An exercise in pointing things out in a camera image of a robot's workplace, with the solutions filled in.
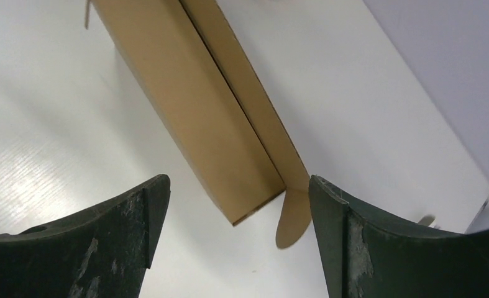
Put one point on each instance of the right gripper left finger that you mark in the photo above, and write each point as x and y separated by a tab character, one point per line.
101	251

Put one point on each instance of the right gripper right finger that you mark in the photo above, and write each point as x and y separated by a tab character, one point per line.
368	252

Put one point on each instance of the brown cardboard box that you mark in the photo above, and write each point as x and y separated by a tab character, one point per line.
189	63

